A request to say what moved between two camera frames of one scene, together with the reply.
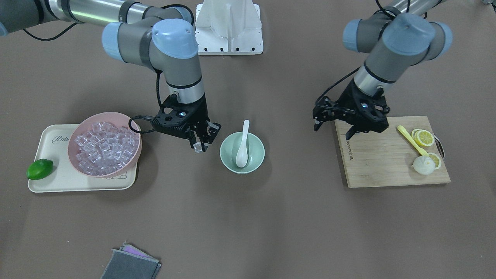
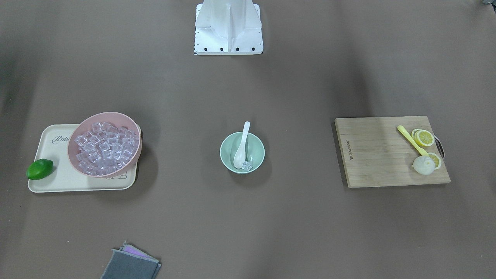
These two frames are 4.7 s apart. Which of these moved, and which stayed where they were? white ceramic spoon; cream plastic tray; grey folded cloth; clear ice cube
Moved: clear ice cube
Stayed: cream plastic tray; grey folded cloth; white ceramic spoon
